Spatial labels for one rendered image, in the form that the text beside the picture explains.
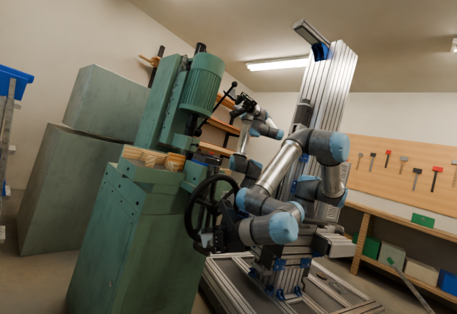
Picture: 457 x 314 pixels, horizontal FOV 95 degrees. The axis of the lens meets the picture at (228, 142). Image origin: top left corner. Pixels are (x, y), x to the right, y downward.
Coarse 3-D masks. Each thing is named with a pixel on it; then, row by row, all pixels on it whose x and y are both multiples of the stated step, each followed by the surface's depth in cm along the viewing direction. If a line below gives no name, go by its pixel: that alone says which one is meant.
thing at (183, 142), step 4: (176, 136) 114; (180, 136) 111; (184, 136) 108; (172, 140) 116; (176, 140) 113; (180, 140) 110; (184, 140) 107; (188, 140) 107; (192, 140) 109; (196, 140) 110; (172, 144) 114; (176, 144) 112; (180, 144) 109; (184, 144) 106; (188, 144) 107; (184, 148) 106; (188, 148) 108; (192, 148) 109
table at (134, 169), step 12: (120, 156) 94; (120, 168) 90; (132, 168) 82; (144, 168) 81; (156, 168) 87; (132, 180) 80; (144, 180) 82; (156, 180) 86; (168, 180) 89; (180, 180) 94; (216, 192) 97
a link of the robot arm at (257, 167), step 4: (248, 160) 163; (252, 160) 161; (248, 164) 160; (252, 164) 160; (256, 164) 160; (260, 164) 161; (248, 168) 159; (252, 168) 159; (256, 168) 160; (260, 168) 161; (248, 172) 160; (252, 172) 160; (256, 172) 160; (260, 172) 162; (252, 176) 159; (256, 176) 160
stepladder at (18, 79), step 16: (0, 64) 103; (0, 80) 102; (16, 80) 106; (32, 80) 112; (16, 96) 107; (0, 112) 104; (0, 128) 105; (0, 144) 115; (0, 160) 106; (0, 176) 107; (0, 192) 107; (0, 208) 109; (0, 240) 112
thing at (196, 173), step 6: (186, 162) 98; (192, 162) 94; (186, 168) 97; (192, 168) 93; (198, 168) 91; (204, 168) 90; (192, 174) 92; (198, 174) 90; (204, 174) 90; (186, 180) 94; (192, 180) 91; (198, 180) 89; (210, 186) 94; (216, 186) 96
